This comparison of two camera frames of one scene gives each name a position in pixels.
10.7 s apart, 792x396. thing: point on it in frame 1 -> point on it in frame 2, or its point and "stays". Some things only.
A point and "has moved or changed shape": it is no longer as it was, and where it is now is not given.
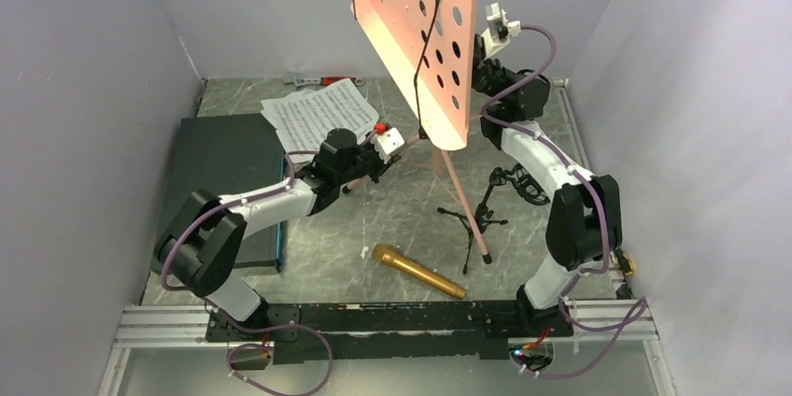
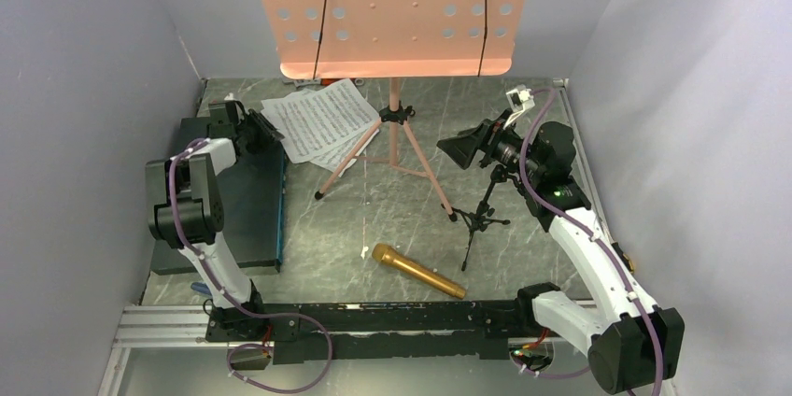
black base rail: [377, 332] stays
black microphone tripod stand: [520, 177] stays
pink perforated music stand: [415, 10] has moved or changed shape
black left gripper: [380, 165] -> [269, 135]
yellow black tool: [624, 263] stays
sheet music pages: [304, 118] stays
